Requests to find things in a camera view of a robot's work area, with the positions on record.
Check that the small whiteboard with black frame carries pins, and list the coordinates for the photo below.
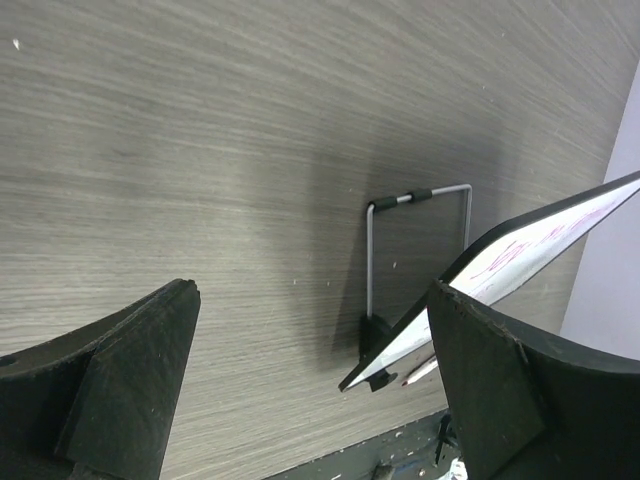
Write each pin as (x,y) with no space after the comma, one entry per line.
(488,270)

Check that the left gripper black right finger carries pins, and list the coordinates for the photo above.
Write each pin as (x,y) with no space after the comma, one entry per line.
(528,404)

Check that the pink white marker pen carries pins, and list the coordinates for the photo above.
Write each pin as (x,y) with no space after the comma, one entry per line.
(421,371)

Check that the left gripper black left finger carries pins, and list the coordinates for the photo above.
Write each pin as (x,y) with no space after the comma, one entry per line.
(99,402)

